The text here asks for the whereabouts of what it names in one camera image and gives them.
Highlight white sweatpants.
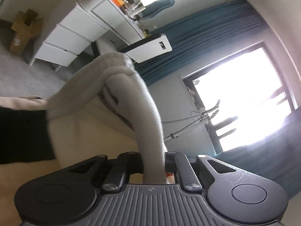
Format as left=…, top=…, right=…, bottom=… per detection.
left=45, top=53, right=169, bottom=185

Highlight white garment steamer stand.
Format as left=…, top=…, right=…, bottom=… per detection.
left=162, top=99, right=221, bottom=143

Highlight striped bed blanket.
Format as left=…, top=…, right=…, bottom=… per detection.
left=0, top=95, right=176, bottom=226

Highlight right teal curtain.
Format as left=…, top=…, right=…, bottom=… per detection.
left=215, top=108, right=301, bottom=199

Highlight teal curtain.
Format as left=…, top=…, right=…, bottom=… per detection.
left=135, top=0, right=268, bottom=86
left=215, top=108, right=301, bottom=199

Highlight left teal curtain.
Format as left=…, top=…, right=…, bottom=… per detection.
left=135, top=0, right=268, bottom=86

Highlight white dresser desk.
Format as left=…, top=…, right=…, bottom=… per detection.
left=29, top=0, right=145, bottom=67

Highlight cardboard box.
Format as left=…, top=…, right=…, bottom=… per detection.
left=9, top=9, right=43, bottom=56

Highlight window with dark frame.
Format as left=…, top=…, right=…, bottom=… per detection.
left=183, top=42, right=297, bottom=153

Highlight white chair black frame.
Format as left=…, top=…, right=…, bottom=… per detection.
left=91, top=33, right=173, bottom=64

